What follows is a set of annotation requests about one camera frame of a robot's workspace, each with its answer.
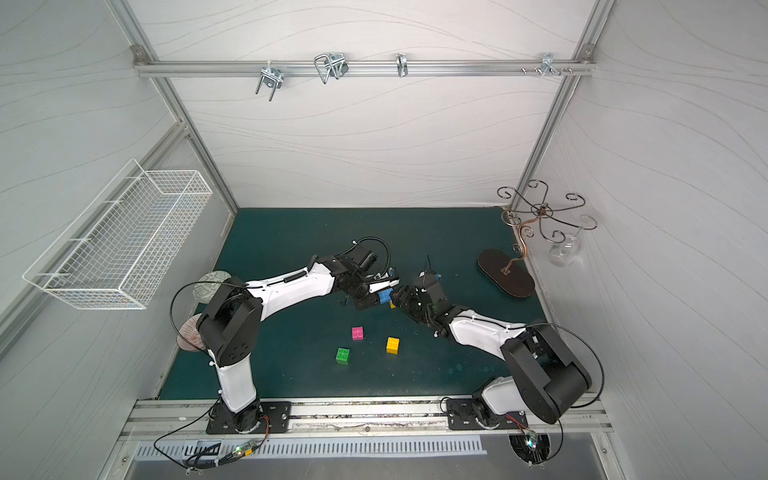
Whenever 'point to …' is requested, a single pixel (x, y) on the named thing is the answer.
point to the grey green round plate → (204, 291)
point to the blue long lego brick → (385, 295)
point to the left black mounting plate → (275, 417)
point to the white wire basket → (115, 255)
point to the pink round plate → (188, 336)
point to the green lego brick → (343, 356)
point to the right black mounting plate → (461, 415)
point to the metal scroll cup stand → (520, 212)
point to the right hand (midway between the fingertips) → (395, 296)
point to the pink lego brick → (358, 333)
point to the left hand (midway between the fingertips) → (376, 296)
